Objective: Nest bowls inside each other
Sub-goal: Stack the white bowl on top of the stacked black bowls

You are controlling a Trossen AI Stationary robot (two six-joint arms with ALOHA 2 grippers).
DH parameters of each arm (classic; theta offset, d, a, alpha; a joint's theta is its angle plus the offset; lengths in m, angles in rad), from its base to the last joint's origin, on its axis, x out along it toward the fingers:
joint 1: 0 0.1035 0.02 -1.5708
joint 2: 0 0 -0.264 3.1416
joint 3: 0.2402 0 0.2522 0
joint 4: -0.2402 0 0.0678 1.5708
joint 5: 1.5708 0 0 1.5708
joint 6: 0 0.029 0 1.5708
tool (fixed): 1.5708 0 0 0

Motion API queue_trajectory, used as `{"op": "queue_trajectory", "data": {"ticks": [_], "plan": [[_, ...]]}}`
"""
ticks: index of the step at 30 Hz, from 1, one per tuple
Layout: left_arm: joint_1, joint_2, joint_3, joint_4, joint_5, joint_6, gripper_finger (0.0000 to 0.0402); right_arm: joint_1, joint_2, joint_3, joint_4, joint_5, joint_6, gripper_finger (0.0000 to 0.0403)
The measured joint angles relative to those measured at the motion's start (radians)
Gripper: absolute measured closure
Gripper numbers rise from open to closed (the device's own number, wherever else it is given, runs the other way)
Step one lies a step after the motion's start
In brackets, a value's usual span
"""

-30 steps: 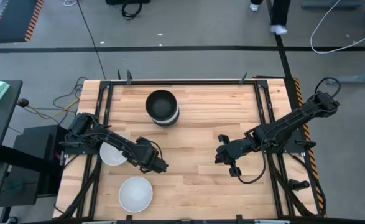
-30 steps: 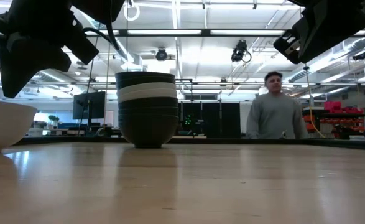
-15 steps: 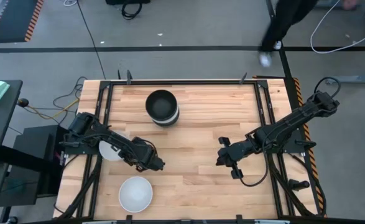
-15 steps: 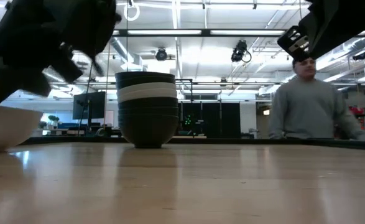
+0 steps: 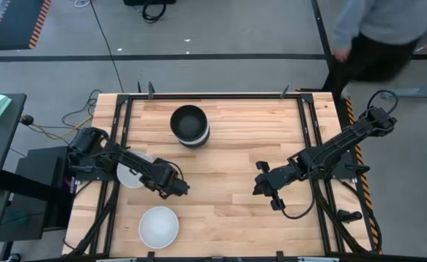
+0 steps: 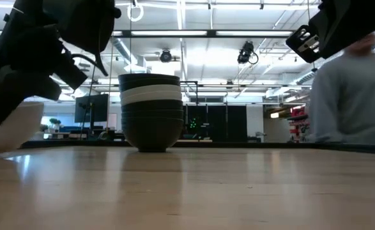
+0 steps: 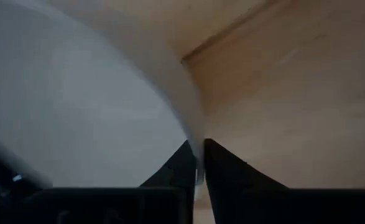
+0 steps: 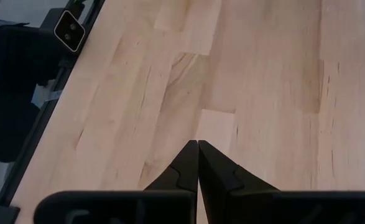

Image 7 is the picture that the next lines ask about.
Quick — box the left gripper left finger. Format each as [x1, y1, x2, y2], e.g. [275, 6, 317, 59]
[139, 139, 198, 189]

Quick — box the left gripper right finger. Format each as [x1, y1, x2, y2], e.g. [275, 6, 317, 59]
[203, 138, 290, 190]

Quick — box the white bowl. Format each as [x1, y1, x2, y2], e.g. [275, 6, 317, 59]
[0, 0, 206, 189]

